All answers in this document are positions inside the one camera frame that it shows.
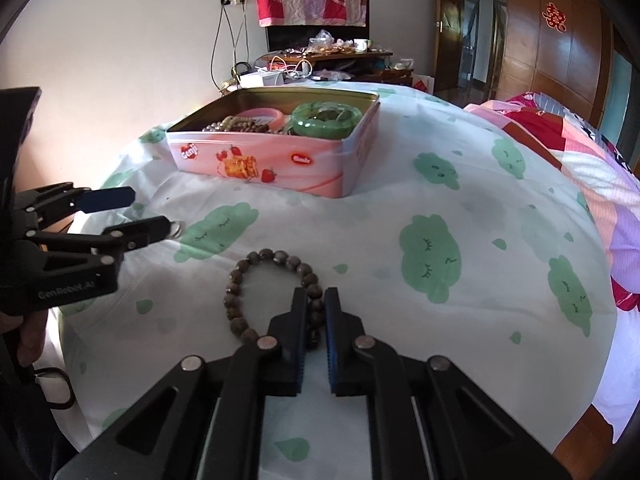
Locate white box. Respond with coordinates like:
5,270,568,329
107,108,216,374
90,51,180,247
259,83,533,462
239,70,286,89

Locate wooden wardrobe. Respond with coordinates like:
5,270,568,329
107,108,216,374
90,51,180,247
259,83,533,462
492,0,640,183

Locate brown wooden bead bracelet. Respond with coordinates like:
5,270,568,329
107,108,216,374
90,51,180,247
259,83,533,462
219,115,274,134

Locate green jade bracelet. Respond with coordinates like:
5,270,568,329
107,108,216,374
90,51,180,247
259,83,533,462
291,102,362,138

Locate wooden door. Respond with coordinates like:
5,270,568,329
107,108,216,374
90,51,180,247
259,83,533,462
434,0,467,94

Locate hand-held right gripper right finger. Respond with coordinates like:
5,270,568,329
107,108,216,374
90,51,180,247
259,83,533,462
324,287,572,480

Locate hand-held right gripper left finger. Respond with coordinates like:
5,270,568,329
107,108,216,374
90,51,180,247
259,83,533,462
54,287,309,480

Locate pink patchwork quilt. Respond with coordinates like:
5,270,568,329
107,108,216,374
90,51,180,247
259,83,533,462
464,91,640,312

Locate black cord loop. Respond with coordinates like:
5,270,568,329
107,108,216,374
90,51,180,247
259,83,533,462
31,365,76,410

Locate red paper-cut sticker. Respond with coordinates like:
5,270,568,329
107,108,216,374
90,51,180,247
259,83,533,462
543,2,569,35

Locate pink bangle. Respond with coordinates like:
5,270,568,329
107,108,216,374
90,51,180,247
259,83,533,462
240,108,287,129

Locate black television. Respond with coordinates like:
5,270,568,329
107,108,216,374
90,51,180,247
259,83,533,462
265,24,372,54

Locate hanging power cables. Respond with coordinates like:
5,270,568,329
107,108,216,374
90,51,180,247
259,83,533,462
209,5,251,92

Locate dark bead bracelet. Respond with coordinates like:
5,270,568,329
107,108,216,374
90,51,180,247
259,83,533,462
225,248,327,350

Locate person's left hand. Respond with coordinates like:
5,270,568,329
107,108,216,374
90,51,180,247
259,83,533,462
0,309,51,367

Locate pink tin box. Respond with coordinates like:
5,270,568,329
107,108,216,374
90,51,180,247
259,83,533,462
165,86,382,199

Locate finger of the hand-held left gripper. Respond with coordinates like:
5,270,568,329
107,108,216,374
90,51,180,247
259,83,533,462
15,183,137,234
20,215,172,264

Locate red patchwork television cover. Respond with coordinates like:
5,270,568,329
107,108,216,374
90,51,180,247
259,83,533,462
254,0,371,29

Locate cluttered wooden desk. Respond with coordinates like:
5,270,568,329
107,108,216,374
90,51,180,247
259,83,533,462
219,49,417,95

